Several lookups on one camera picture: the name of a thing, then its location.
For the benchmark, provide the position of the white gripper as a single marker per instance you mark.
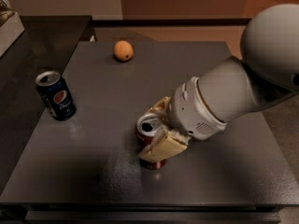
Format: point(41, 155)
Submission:
point(191, 109)

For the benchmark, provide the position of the orange fruit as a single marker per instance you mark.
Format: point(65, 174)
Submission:
point(123, 51)

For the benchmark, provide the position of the dark side counter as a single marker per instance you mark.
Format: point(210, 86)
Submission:
point(47, 43)

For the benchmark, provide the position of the white box on counter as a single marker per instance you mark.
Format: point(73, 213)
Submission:
point(11, 26)

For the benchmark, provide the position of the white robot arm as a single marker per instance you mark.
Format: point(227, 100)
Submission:
point(266, 75)

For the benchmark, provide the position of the red coke can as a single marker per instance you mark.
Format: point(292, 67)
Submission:
point(145, 129)

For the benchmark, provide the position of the blue pepsi can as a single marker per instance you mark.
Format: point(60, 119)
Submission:
point(55, 94)

